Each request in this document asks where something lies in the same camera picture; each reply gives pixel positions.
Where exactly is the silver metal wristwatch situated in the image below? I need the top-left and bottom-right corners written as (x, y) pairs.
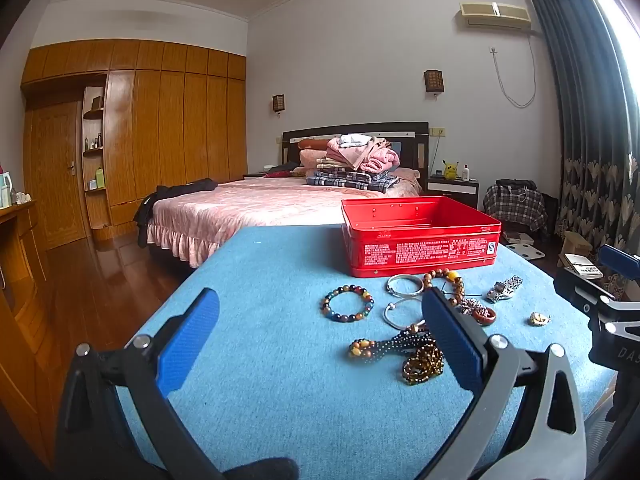
top-left (485, 275), bottom-right (523, 304)

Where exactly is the amber small bead bracelet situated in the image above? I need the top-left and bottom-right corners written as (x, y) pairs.
top-left (400, 342), bottom-right (446, 386)

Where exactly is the black beaded necklace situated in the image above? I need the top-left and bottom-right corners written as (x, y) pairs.
top-left (348, 323), bottom-right (442, 365)

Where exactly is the silver bangle clasp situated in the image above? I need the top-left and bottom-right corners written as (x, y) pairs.
top-left (382, 298), bottom-right (425, 330)

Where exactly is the multicolour stone bead bracelet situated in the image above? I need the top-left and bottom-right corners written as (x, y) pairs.
top-left (320, 283), bottom-right (376, 324)

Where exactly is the white box on stool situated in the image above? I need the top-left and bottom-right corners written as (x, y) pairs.
top-left (560, 254), bottom-right (603, 280)

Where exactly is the small wooden stool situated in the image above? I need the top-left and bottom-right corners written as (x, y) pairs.
top-left (560, 231), bottom-right (592, 257)

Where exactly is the dark patterned curtain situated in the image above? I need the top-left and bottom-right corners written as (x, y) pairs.
top-left (532, 0), bottom-right (639, 254)

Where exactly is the wooden side cabinet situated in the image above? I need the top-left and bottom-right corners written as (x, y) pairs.
top-left (1, 202), bottom-right (53, 466)

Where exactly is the black white nightstand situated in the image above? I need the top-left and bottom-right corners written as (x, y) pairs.
top-left (425, 176), bottom-right (480, 208)

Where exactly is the yellow Pikachu toy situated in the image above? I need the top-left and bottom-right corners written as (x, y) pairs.
top-left (442, 160), bottom-right (459, 181)

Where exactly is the silver bangle near box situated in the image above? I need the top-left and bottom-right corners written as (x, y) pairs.
top-left (385, 274), bottom-right (424, 299)

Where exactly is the blue table mat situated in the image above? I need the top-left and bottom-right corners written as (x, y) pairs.
top-left (115, 223), bottom-right (618, 480)

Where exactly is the red metal tin box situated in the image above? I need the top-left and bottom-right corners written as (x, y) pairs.
top-left (341, 196), bottom-right (501, 278)

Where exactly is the black garment on bed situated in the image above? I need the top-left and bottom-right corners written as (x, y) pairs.
top-left (134, 178), bottom-right (218, 248)

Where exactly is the pink covered bed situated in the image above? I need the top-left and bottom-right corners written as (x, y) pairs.
top-left (146, 168), bottom-right (422, 269)

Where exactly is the dark wooden headboard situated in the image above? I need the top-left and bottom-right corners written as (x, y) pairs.
top-left (280, 122), bottom-right (430, 188)

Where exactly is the white electric kettle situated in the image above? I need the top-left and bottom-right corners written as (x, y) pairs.
top-left (0, 172), bottom-right (13, 209)

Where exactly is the pile of folded clothes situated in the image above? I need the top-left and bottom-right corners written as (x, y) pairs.
top-left (298, 133), bottom-right (400, 194)

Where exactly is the wooden wardrobe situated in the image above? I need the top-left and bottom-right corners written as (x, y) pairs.
top-left (21, 39), bottom-right (247, 248)

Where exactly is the brown wooden bead bracelet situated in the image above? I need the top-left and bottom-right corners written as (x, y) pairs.
top-left (422, 268), bottom-right (467, 309)

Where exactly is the hanging white cable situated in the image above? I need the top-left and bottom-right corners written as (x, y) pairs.
top-left (488, 29), bottom-right (539, 110)

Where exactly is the right wall lamp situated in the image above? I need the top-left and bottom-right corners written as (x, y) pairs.
top-left (423, 70), bottom-right (445, 94)

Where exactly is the wall lamp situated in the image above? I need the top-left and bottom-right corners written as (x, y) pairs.
top-left (423, 70), bottom-right (445, 94)
top-left (271, 94), bottom-right (285, 114)

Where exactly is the wall air conditioner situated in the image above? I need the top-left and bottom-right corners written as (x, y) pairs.
top-left (460, 2), bottom-right (532, 30)

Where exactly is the left wall lamp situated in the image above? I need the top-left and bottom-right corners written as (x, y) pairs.
top-left (271, 94), bottom-right (285, 114)

